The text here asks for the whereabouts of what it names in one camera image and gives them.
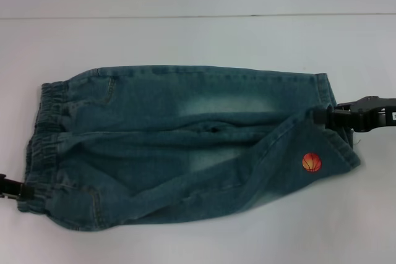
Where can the blue denim shorts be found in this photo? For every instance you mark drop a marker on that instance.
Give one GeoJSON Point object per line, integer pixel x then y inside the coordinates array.
{"type": "Point", "coordinates": [154, 159]}

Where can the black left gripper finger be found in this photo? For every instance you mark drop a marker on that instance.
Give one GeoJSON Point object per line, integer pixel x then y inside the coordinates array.
{"type": "Point", "coordinates": [10, 183]}
{"type": "Point", "coordinates": [26, 194]}

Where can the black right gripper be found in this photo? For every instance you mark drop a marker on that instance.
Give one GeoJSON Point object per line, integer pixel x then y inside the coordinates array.
{"type": "Point", "coordinates": [368, 112]}

